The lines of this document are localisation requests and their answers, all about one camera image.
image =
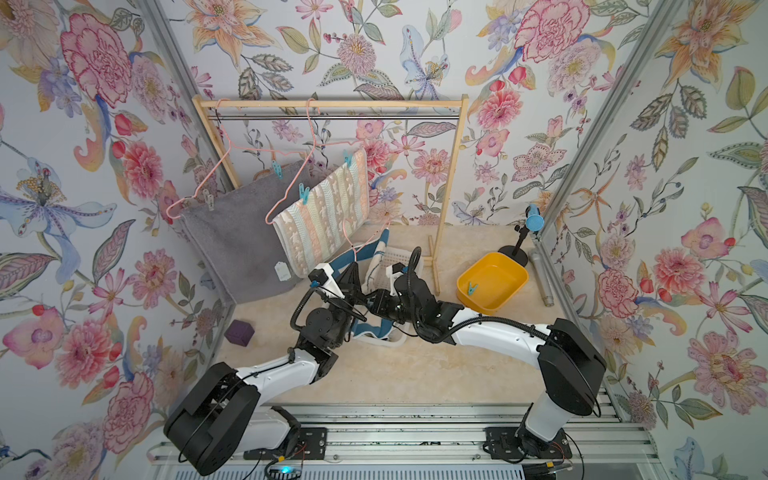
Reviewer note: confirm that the white perforated plastic basket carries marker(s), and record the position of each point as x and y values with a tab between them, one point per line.
394	255

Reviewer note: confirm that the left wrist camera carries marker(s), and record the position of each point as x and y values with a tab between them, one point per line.
323	283

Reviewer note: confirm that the teal clothespin on striped towel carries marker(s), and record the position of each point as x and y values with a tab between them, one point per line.
304	193

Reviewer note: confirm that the teal clothespin on grey towel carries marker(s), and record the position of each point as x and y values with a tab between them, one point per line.
277	169

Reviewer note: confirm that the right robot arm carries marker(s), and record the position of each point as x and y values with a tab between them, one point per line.
571	368

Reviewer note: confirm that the silver metal cylinder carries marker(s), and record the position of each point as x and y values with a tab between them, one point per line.
542	279

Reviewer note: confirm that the cream blue cartoon towel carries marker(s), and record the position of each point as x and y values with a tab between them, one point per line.
373	256

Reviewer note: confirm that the purple cube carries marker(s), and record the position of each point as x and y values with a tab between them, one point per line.
239	333

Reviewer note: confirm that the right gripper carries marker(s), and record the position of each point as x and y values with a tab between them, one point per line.
387	301

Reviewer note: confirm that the pastel striped bunny towel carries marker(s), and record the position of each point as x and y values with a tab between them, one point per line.
310	234

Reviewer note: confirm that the black stand blue knob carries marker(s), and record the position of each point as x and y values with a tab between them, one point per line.
533	223

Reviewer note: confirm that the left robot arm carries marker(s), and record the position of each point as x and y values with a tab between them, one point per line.
228	411

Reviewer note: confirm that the grey terry towel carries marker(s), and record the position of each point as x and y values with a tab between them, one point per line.
242	254

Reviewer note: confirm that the metal linear rail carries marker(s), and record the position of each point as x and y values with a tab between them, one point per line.
607	446

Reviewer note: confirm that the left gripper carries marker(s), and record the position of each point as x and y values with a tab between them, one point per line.
354	291

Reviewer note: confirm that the yellow plastic bin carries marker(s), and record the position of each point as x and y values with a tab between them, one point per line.
499	279

